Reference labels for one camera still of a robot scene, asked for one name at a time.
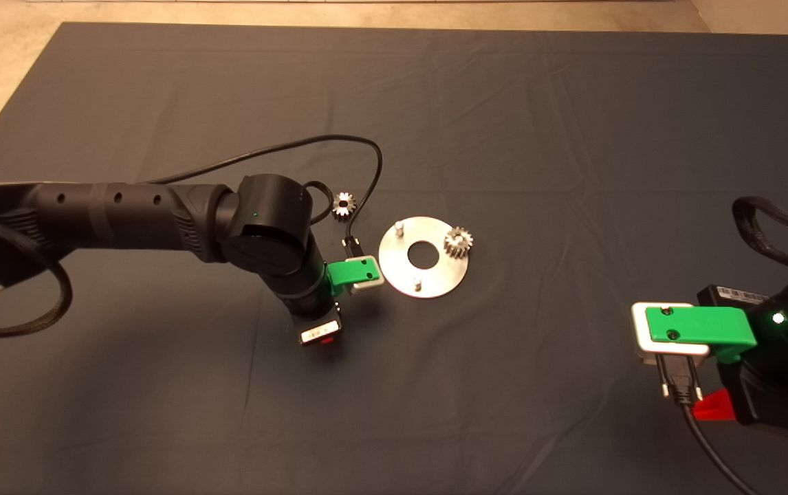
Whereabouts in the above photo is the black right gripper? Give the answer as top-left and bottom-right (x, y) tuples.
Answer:
(692, 284), (788, 441)

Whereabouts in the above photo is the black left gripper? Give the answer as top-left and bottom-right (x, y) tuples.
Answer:
(296, 302), (344, 347)

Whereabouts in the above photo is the small steel planetary gear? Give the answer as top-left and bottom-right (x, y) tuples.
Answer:
(331, 191), (359, 222)
(444, 227), (474, 260)

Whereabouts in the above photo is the round metal carrier plate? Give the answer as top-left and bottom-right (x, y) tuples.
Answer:
(378, 217), (470, 300)

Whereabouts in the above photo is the dark grey table cloth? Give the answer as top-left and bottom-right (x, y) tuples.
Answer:
(0, 21), (788, 495)

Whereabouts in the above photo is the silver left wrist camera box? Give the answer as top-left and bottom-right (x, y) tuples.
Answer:
(349, 256), (386, 295)

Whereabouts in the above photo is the green left camera mount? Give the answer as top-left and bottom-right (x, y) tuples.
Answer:
(325, 256), (382, 298)

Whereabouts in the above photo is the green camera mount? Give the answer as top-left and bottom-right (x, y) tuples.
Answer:
(325, 256), (382, 298)
(645, 306), (758, 365)

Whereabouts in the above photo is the green right camera mount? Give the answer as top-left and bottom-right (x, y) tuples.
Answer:
(645, 306), (758, 365)

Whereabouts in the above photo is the smooth black left camera cable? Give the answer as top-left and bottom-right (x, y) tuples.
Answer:
(143, 135), (384, 259)

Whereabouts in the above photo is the short braided left wrist cable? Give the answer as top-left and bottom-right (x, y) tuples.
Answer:
(301, 180), (334, 224)

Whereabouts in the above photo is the long thick braided arm cable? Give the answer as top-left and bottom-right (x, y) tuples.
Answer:
(0, 214), (74, 339)

